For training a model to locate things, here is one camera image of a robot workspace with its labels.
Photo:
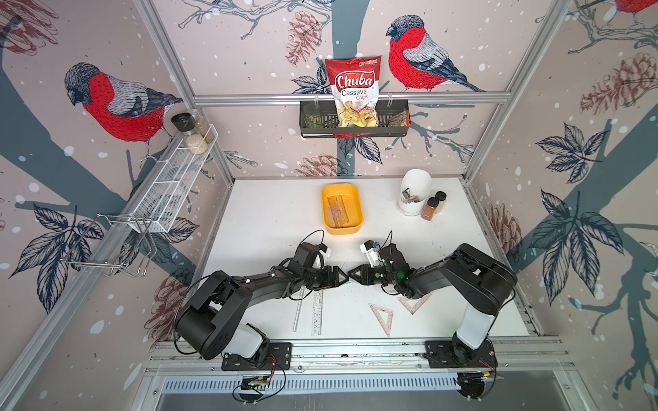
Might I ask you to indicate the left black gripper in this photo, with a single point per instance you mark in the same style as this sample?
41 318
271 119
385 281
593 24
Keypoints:
330 282

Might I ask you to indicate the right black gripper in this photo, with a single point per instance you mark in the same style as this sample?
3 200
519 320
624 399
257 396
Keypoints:
363 277

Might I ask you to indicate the pink triangle set square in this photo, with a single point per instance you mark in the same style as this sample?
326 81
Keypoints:
384 317

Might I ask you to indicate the long pink ruler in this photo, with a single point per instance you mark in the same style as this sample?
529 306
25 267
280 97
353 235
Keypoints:
333 202

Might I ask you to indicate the thin clear straight ruler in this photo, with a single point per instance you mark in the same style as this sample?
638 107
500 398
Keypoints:
298 312

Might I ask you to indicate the clear blue protractor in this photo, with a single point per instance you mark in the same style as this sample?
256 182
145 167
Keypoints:
354 217

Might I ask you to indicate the short clear stencil ruler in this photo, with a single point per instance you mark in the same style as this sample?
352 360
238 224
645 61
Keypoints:
345 211

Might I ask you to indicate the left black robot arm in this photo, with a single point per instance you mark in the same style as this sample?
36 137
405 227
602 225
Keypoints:
210 318

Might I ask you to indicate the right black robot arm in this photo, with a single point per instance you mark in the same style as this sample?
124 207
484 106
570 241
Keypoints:
486 285

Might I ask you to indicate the yellow plastic storage box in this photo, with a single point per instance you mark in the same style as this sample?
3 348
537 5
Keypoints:
346 189

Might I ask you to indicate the clear shape stencil ruler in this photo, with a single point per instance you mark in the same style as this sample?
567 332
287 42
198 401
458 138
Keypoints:
317 315

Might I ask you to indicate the brown spice jar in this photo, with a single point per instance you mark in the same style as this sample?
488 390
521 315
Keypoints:
430 208

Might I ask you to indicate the metal clips in cup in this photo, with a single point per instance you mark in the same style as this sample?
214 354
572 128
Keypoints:
409 197

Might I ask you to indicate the white utensil holder cup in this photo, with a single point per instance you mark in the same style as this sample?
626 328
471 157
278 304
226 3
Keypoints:
419 181

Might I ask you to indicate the black hanging basket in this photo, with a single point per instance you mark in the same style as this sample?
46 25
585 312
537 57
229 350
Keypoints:
324 119

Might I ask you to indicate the red Chuba chips bag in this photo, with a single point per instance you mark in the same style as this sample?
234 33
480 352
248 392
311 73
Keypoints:
354 85

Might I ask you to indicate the glass spice jar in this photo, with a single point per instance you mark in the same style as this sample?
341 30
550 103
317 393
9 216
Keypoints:
202 126

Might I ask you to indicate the black lid grinder jar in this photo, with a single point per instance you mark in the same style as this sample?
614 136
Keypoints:
184 123

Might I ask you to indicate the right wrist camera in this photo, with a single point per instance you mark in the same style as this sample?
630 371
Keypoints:
379 255

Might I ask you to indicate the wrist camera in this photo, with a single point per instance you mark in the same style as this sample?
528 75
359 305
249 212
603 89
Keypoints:
309 256
379 255

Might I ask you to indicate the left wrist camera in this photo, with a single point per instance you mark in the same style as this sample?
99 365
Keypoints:
309 256

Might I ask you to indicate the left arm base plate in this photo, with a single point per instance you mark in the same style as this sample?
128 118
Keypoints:
269 356

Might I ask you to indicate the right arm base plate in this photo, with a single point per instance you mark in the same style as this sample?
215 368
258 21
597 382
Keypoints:
445 353

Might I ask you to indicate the white wire shelf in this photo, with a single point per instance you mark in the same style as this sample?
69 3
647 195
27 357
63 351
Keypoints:
175 175

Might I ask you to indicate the wire cup hanger rack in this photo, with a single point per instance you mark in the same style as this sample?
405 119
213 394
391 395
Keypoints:
128 247

